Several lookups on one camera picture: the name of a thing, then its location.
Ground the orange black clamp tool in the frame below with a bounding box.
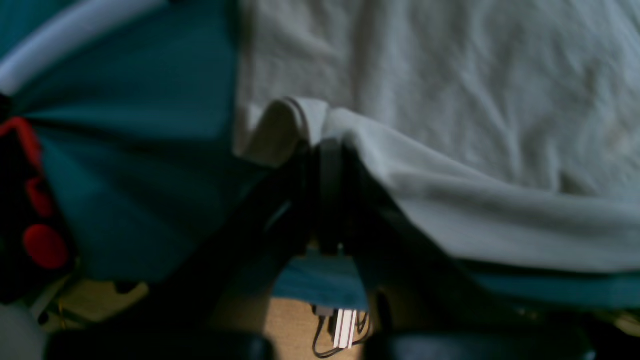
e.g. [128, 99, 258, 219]
[0, 95, 78, 305]

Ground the aluminium profile with label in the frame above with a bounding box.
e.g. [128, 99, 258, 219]
[333, 309, 359, 350]

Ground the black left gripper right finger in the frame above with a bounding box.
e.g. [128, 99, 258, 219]
[320, 140, 639, 360]

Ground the blue table cloth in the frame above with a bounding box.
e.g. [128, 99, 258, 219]
[1, 0, 639, 310]

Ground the beige T-shirt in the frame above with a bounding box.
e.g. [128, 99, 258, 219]
[234, 0, 640, 274]

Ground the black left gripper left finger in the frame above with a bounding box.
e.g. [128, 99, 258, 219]
[45, 145, 313, 360]

